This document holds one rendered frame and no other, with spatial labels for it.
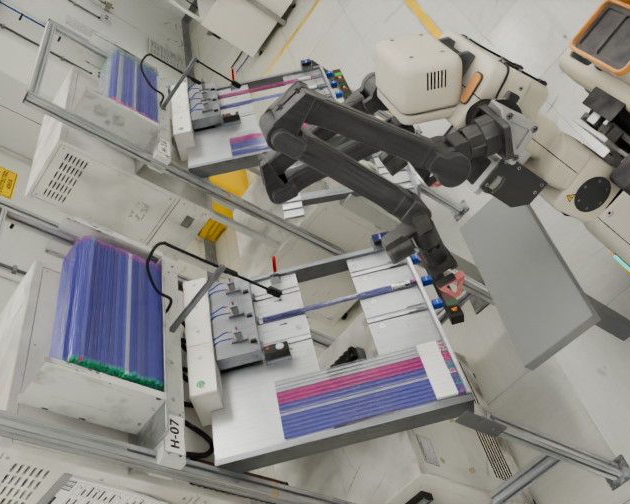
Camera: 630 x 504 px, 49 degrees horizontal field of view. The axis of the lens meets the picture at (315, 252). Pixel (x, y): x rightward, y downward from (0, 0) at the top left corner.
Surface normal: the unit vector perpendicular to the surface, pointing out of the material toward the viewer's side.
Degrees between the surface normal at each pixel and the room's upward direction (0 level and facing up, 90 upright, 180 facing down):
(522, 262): 0
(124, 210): 90
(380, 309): 43
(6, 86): 90
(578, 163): 90
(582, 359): 0
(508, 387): 0
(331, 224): 90
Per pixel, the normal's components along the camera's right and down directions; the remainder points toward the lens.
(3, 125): 0.18, 0.62
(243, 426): -0.15, -0.74
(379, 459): -0.78, -0.38
